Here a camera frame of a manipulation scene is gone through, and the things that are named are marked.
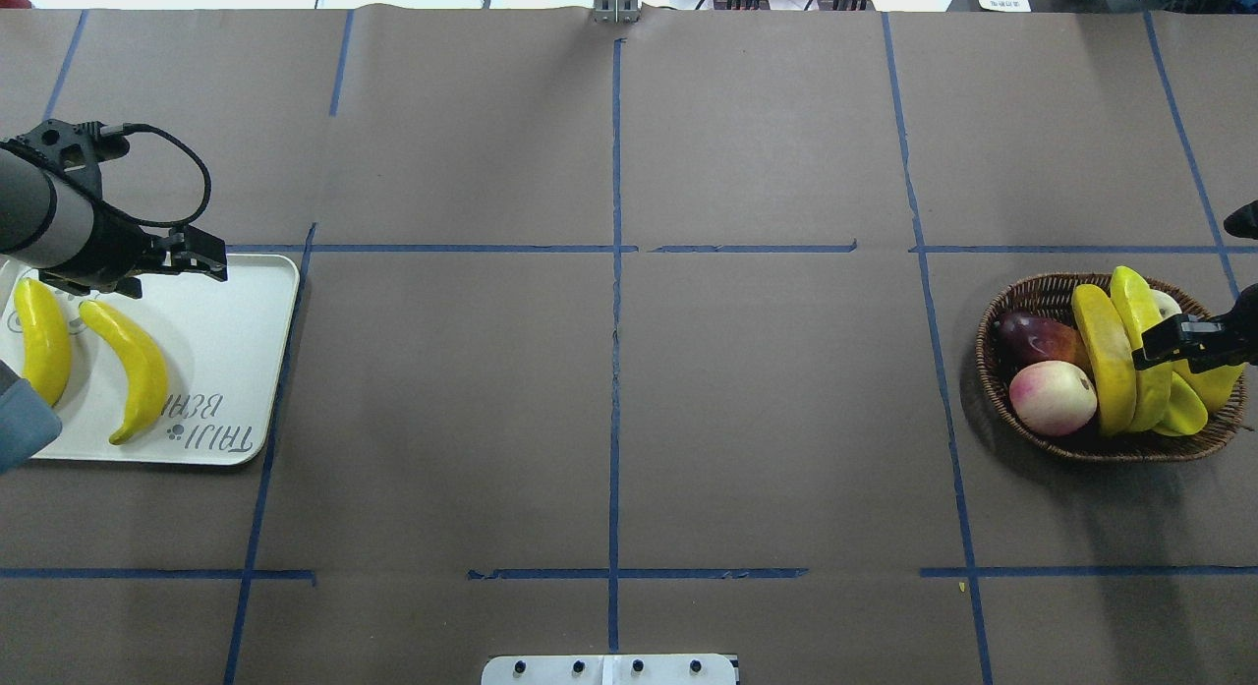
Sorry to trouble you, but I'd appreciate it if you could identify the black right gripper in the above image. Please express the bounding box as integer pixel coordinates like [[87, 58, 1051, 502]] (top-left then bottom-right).
[[1132, 199, 1257, 372]]

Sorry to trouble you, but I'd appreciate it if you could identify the aluminium frame post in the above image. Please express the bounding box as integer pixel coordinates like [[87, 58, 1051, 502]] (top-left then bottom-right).
[[593, 0, 642, 24]]

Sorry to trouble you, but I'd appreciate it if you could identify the brown wicker basket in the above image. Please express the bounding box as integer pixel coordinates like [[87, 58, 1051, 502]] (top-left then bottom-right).
[[974, 273, 1250, 464]]

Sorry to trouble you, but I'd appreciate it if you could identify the red yellow apple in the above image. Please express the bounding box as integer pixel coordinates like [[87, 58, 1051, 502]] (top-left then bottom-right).
[[1150, 288, 1183, 319]]

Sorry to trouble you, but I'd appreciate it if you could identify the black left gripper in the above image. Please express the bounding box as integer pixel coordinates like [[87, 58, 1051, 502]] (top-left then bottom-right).
[[69, 210, 229, 299]]

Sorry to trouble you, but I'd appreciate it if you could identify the white bear print tray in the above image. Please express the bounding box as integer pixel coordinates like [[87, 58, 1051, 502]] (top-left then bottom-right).
[[36, 254, 299, 466]]

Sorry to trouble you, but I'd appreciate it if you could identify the pink white peach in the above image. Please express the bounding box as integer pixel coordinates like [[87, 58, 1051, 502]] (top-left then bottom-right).
[[1009, 359, 1098, 437]]

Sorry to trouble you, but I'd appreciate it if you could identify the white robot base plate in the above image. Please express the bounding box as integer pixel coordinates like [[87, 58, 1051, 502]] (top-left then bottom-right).
[[481, 654, 741, 684]]

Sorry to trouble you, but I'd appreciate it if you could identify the dark purple plum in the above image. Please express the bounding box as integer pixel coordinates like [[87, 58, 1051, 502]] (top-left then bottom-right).
[[993, 312, 1089, 370]]

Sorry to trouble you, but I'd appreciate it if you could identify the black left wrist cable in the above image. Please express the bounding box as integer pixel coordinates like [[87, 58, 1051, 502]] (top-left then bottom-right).
[[0, 119, 213, 229]]

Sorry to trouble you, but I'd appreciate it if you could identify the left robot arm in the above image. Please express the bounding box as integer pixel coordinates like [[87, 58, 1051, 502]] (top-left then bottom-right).
[[3, 119, 228, 299]]

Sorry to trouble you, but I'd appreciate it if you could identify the yellow mango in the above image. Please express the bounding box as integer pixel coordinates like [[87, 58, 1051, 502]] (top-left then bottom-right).
[[1152, 359, 1243, 437]]

